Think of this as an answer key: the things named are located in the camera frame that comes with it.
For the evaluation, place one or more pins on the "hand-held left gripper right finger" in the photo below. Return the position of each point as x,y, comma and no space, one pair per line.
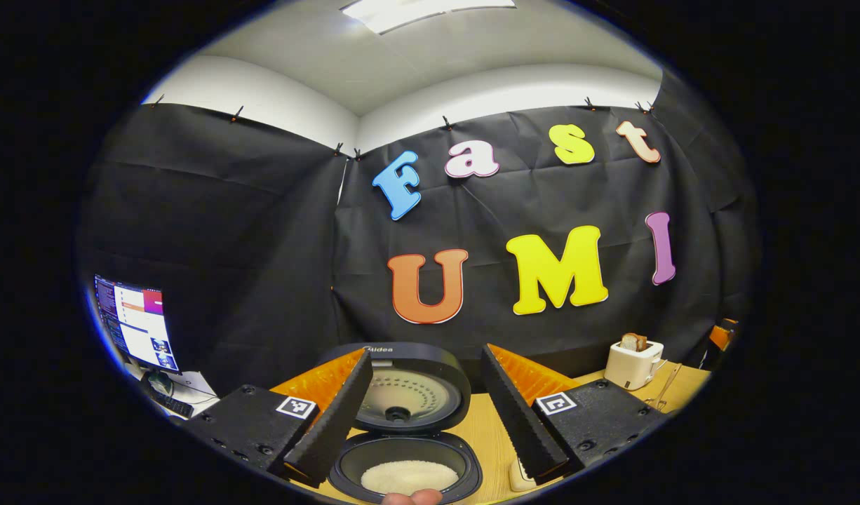
518,421

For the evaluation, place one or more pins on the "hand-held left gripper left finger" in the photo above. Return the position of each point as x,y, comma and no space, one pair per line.
332,421

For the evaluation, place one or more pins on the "clear plastic rice container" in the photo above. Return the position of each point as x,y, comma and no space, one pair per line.
520,477

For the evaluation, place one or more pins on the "black rice cooker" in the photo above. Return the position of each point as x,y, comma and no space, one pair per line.
416,400

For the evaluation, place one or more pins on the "white rice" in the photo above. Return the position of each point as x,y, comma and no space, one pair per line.
409,475

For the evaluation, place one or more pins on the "wooden spoon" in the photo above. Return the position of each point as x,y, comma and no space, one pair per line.
668,382

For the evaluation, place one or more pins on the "white toaster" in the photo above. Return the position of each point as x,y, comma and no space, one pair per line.
630,368

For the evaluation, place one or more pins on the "white side desk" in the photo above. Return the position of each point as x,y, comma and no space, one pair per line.
198,389

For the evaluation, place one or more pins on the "toasted bread slice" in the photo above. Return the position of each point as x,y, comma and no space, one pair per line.
633,342

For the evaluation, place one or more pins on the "black keyboard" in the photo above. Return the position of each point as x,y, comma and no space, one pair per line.
172,405

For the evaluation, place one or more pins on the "computer monitor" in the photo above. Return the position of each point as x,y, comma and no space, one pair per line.
139,326

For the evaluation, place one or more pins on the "ceiling light panel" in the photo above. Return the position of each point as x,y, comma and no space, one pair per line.
423,10

